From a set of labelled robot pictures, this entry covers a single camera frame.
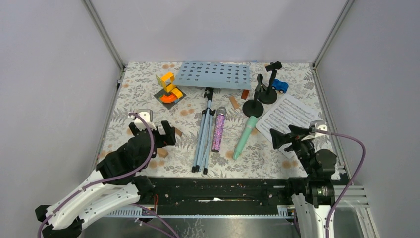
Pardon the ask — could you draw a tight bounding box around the floral tablecloth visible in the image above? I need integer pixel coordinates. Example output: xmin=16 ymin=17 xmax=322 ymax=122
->
xmin=95 ymin=61 xmax=339 ymax=180

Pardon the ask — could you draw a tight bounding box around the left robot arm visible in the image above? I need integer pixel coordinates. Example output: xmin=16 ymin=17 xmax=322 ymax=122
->
xmin=35 ymin=120 xmax=176 ymax=238

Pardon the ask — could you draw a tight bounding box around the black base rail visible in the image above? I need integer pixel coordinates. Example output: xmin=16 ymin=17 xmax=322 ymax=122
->
xmin=122 ymin=177 xmax=317 ymax=217

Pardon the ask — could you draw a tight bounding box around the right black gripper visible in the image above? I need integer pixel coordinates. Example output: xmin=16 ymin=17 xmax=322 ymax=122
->
xmin=269 ymin=124 xmax=315 ymax=176

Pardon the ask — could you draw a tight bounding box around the light wooden block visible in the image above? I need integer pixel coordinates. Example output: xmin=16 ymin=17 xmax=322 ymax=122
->
xmin=157 ymin=148 xmax=169 ymax=158
xmin=229 ymin=96 xmax=240 ymax=110
xmin=175 ymin=128 xmax=183 ymax=137

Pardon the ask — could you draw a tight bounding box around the sheet music page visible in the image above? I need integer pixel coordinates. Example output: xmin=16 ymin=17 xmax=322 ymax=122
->
xmin=256 ymin=95 xmax=321 ymax=159

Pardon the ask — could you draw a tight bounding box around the dark red wooden block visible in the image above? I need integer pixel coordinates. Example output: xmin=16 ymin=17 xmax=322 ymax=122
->
xmin=241 ymin=90 xmax=250 ymax=100

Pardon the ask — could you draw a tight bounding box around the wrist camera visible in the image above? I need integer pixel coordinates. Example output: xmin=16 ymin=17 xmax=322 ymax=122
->
xmin=131 ymin=109 xmax=157 ymax=130
xmin=303 ymin=120 xmax=328 ymax=140

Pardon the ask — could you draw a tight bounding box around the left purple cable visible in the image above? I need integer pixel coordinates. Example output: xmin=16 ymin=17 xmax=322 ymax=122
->
xmin=37 ymin=112 xmax=179 ymax=238

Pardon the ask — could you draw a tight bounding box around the light blue music stand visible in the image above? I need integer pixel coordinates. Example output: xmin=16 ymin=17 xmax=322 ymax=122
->
xmin=174 ymin=61 xmax=251 ymax=175

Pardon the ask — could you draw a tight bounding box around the toy brick assembly grey base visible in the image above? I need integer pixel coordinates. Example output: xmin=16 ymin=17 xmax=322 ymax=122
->
xmin=154 ymin=72 xmax=186 ymax=110

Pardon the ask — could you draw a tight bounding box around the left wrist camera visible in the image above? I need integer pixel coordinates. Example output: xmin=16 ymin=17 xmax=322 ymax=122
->
xmin=131 ymin=109 xmax=157 ymax=130

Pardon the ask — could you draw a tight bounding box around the blue toy car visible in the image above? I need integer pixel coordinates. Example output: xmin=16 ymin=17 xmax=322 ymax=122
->
xmin=271 ymin=79 xmax=289 ymax=94

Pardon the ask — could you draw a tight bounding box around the light wooden block centre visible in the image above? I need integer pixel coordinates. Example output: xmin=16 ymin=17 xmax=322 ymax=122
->
xmin=175 ymin=128 xmax=183 ymax=137

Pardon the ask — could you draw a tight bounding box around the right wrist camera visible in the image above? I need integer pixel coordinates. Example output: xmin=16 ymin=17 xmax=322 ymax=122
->
xmin=303 ymin=120 xmax=328 ymax=140

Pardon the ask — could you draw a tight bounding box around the black microphone stand front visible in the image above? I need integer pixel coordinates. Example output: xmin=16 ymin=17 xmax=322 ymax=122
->
xmin=242 ymin=74 xmax=264 ymax=118

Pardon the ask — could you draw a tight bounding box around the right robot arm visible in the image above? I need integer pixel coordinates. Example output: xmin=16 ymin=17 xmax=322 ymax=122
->
xmin=134 ymin=120 xmax=337 ymax=238

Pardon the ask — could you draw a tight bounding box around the green toy microphone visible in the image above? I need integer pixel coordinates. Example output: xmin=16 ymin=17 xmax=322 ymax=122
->
xmin=232 ymin=116 xmax=258 ymax=160

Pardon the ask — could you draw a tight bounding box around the light wooden block right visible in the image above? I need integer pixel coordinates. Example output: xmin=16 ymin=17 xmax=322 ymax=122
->
xmin=229 ymin=96 xmax=240 ymax=110

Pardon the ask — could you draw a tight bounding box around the light wooden block near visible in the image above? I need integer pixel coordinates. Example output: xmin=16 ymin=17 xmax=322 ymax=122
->
xmin=157 ymin=148 xmax=169 ymax=158

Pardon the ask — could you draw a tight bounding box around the black microphone stand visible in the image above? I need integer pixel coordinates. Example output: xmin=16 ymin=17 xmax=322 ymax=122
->
xmin=259 ymin=61 xmax=282 ymax=105
xmin=242 ymin=74 xmax=264 ymax=118

